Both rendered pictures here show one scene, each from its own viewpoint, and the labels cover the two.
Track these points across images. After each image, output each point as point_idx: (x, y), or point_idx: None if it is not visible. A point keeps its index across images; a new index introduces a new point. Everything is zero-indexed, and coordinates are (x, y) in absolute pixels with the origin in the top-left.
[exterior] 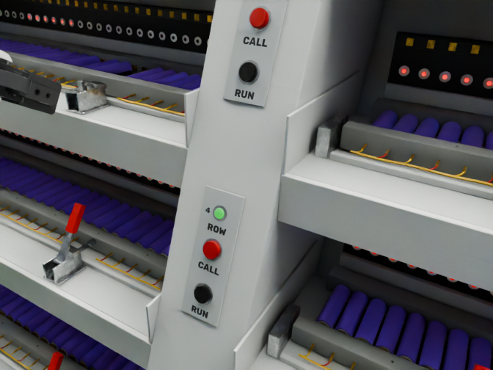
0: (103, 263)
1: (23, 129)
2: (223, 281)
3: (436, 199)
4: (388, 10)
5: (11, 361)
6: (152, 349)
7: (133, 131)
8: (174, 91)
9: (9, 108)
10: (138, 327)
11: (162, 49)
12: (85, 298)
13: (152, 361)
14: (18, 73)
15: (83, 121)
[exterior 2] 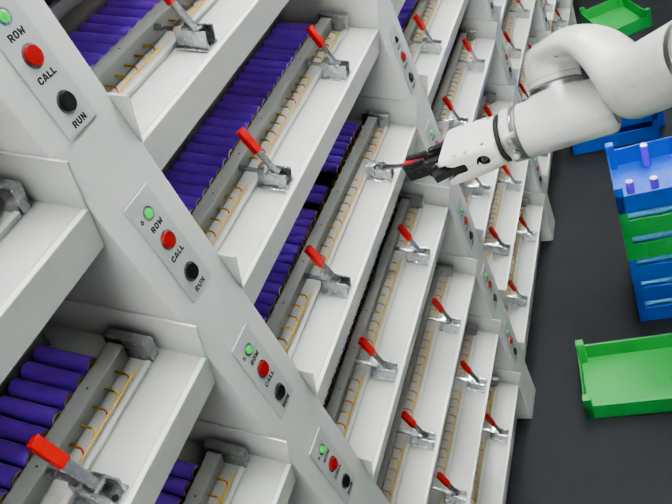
0: (403, 246)
1: (385, 227)
2: None
3: (425, 66)
4: None
5: (426, 364)
6: (449, 206)
7: (407, 147)
8: (368, 132)
9: (382, 224)
10: (441, 214)
11: None
12: (433, 240)
13: (451, 210)
14: (440, 142)
15: (400, 171)
